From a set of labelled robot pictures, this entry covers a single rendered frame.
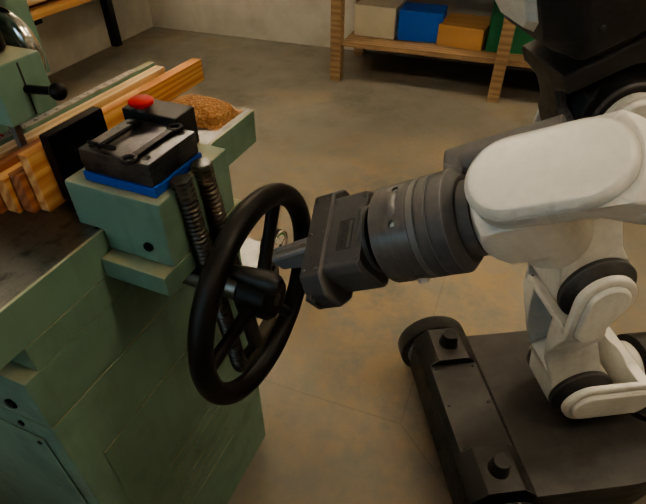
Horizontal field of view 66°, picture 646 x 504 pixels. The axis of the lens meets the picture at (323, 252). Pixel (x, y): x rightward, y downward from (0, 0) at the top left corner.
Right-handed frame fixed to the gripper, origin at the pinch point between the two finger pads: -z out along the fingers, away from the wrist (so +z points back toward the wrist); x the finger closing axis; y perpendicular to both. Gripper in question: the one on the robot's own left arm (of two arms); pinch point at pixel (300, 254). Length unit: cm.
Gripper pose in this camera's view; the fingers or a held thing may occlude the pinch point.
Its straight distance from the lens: 52.0
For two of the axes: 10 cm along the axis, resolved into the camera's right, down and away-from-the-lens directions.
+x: 1.6, -8.7, 4.7
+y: -5.8, -4.7, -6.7
